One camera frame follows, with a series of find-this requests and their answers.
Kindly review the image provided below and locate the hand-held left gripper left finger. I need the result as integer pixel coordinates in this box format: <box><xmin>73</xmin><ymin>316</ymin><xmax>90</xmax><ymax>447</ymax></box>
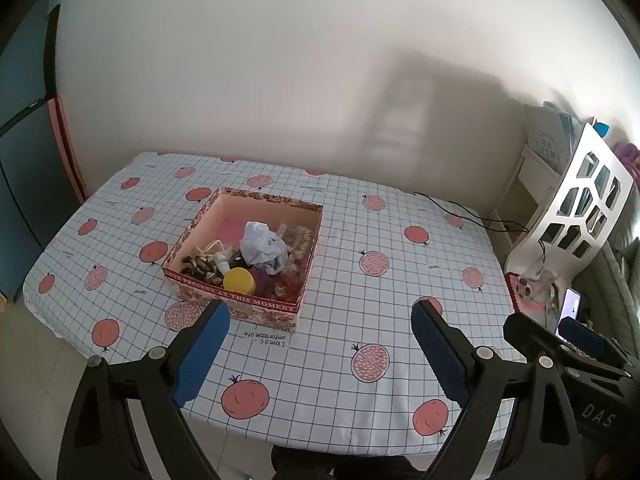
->
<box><xmin>57</xmin><ymin>299</ymin><xmax>231</xmax><ymax>480</ymax></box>

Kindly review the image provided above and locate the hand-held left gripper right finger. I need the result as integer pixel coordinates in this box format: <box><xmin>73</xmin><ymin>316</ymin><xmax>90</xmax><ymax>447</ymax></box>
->
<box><xmin>411</xmin><ymin>300</ymin><xmax>586</xmax><ymax>480</ymax></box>

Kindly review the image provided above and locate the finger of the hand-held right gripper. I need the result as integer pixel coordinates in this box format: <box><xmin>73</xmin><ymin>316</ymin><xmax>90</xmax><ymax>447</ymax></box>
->
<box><xmin>504</xmin><ymin>312</ymin><xmax>621</xmax><ymax>376</ymax></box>
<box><xmin>557</xmin><ymin>317</ymin><xmax>633</xmax><ymax>363</ymax></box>

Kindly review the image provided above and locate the purple jar with yellow lid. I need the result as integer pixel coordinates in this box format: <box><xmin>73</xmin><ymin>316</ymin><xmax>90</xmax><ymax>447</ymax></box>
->
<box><xmin>222</xmin><ymin>267</ymin><xmax>273</xmax><ymax>297</ymax></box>

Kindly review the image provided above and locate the black and gold toy figure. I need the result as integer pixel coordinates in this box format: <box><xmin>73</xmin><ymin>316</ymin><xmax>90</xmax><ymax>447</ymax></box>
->
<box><xmin>181</xmin><ymin>255</ymin><xmax>216</xmax><ymax>278</ymax></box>

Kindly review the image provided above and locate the cream knitted scrunchie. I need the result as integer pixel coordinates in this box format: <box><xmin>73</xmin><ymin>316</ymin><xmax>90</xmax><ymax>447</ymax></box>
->
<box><xmin>195</xmin><ymin>240</ymin><xmax>236</xmax><ymax>261</ymax></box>

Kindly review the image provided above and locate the orange puppy toy figure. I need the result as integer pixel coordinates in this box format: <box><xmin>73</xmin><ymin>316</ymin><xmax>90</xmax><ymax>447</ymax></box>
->
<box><xmin>270</xmin><ymin>272</ymin><xmax>303</xmax><ymax>301</ymax></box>

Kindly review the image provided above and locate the white and blue fabric scrunchie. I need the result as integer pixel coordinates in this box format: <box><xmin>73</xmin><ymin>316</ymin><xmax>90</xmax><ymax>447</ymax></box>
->
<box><xmin>240</xmin><ymin>221</ymin><xmax>290</xmax><ymax>275</ymax></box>

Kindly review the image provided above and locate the pack of cotton swabs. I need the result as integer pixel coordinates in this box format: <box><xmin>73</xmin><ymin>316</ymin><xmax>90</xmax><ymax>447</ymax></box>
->
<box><xmin>277</xmin><ymin>225</ymin><xmax>316</xmax><ymax>261</ymax></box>

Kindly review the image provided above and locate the pink floral cardboard box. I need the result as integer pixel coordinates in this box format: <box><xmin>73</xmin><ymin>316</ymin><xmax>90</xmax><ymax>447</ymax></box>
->
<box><xmin>161</xmin><ymin>186</ymin><xmax>324</xmax><ymax>335</ymax></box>

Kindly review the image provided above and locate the checked fruit-print cloth desktop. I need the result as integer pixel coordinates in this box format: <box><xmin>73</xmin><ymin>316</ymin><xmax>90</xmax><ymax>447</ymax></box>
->
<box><xmin>22</xmin><ymin>151</ymin><xmax>526</xmax><ymax>456</ymax></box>

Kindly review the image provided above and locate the smartphone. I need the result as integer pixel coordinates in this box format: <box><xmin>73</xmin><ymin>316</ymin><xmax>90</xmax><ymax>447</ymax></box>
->
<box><xmin>555</xmin><ymin>287</ymin><xmax>583</xmax><ymax>336</ymax></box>

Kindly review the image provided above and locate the clear glass container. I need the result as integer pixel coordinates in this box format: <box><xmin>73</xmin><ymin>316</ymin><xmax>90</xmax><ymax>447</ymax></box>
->
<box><xmin>517</xmin><ymin>265</ymin><xmax>561</xmax><ymax>306</ymax></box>

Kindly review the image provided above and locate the grey sofa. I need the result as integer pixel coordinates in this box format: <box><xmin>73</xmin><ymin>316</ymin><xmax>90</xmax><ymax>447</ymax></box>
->
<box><xmin>580</xmin><ymin>180</ymin><xmax>640</xmax><ymax>341</ymax></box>

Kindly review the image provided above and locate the person's dark clothing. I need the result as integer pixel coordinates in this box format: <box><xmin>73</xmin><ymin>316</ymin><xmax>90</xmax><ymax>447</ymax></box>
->
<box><xmin>271</xmin><ymin>442</ymin><xmax>451</xmax><ymax>480</ymax></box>

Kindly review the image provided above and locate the white shelf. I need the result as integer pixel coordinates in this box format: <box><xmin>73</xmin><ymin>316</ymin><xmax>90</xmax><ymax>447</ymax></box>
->
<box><xmin>490</xmin><ymin>142</ymin><xmax>561</xmax><ymax>241</ymax></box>

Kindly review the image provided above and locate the purple plush flower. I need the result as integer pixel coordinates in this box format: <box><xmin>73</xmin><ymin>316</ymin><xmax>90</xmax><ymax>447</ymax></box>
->
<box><xmin>617</xmin><ymin>142</ymin><xmax>640</xmax><ymax>171</ymax></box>

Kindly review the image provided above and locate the white cut-out chair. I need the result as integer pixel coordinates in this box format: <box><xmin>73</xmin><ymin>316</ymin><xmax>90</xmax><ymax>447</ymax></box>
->
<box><xmin>505</xmin><ymin>122</ymin><xmax>633</xmax><ymax>293</ymax></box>

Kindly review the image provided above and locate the pale blue book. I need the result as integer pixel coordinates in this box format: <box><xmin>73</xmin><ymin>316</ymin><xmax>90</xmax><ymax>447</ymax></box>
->
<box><xmin>524</xmin><ymin>101</ymin><xmax>586</xmax><ymax>166</ymax></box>

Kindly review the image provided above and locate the dark blue refrigerator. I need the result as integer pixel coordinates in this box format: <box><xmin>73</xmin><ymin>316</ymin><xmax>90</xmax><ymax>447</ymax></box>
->
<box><xmin>0</xmin><ymin>4</ymin><xmax>83</xmax><ymax>251</ymax></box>

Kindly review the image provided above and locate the pink board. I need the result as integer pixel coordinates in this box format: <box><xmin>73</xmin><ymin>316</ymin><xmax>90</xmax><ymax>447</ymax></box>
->
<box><xmin>49</xmin><ymin>95</ymin><xmax>88</xmax><ymax>206</ymax></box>

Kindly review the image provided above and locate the black cable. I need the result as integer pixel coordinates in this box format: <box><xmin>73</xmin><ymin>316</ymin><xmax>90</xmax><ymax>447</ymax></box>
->
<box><xmin>414</xmin><ymin>191</ymin><xmax>531</xmax><ymax>235</ymax></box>

